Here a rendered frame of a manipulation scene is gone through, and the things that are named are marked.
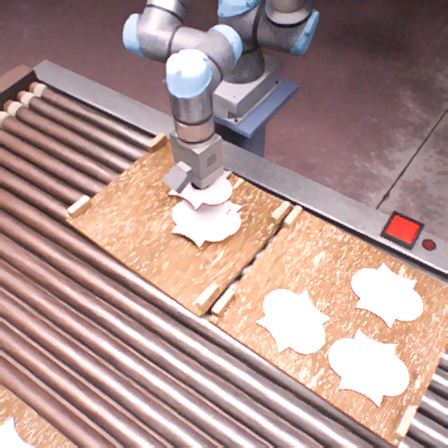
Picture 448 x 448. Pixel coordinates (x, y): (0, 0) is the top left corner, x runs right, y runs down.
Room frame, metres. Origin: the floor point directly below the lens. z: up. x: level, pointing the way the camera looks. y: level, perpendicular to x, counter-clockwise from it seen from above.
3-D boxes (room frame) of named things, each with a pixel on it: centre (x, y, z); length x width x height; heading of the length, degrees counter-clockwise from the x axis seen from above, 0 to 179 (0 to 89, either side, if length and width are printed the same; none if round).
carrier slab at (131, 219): (0.70, 0.12, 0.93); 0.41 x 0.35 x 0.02; 51
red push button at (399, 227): (0.63, -0.39, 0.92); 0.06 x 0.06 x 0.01; 55
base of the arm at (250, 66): (1.22, -0.04, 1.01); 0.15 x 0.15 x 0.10
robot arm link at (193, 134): (0.69, 0.07, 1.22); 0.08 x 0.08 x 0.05
